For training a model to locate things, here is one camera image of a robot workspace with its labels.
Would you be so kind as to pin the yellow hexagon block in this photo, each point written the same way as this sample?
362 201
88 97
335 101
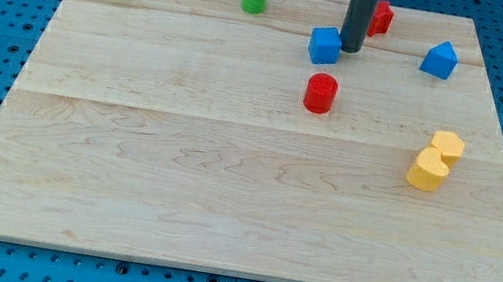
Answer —
449 145

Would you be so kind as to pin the blue cube block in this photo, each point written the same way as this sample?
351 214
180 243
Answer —
325 45

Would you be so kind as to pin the red star block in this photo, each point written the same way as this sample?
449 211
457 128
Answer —
381 19

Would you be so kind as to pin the red cylinder block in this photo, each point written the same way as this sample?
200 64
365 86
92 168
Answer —
320 93

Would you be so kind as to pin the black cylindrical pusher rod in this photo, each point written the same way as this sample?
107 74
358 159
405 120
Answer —
356 23

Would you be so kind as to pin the blue pentagon block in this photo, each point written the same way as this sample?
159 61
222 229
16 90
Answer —
440 61

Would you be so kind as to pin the light wooden board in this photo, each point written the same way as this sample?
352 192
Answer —
173 132

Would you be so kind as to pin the yellow heart block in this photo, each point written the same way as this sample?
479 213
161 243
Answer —
428 171

